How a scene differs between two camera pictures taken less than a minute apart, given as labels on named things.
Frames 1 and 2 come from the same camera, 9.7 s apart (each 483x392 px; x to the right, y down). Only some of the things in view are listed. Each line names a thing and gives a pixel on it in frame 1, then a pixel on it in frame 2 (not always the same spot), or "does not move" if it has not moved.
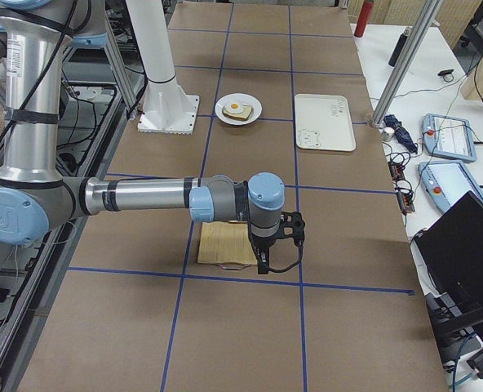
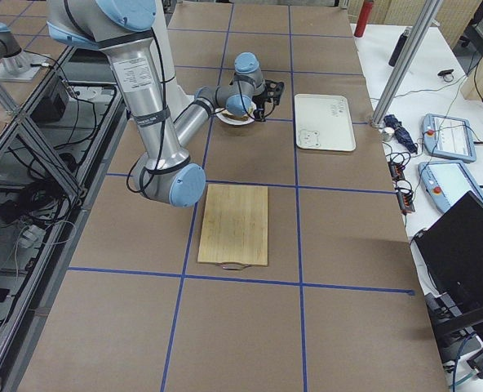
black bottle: [400, 46] does not move
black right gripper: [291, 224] -> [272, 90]
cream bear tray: [324, 122] does not move
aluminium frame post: [430, 12] does not move
